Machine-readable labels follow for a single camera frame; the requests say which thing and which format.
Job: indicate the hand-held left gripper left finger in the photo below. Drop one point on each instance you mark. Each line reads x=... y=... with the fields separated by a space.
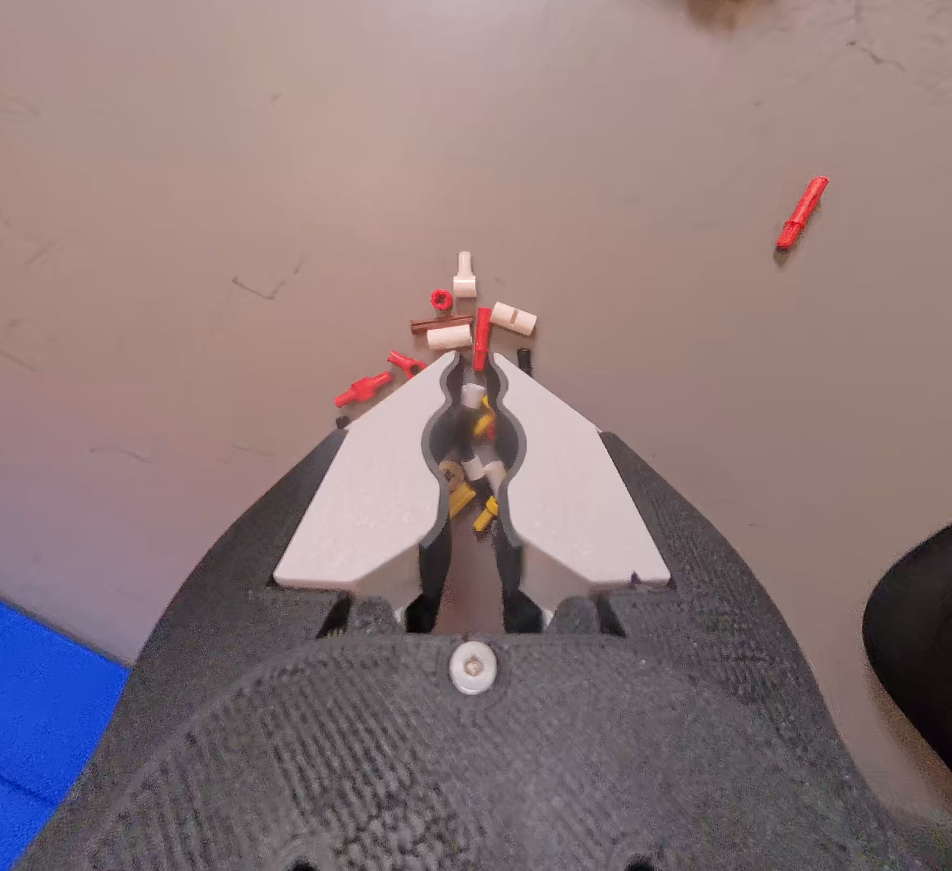
x=357 y=514

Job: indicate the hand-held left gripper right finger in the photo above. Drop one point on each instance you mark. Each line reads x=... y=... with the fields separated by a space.
x=587 y=514

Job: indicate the pile of red white pieces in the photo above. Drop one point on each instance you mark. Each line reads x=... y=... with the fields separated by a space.
x=513 y=317

